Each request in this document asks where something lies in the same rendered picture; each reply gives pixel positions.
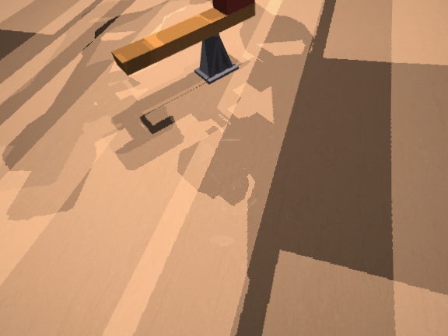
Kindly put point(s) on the grey wedge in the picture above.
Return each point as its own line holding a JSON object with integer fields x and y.
{"x": 215, "y": 62}

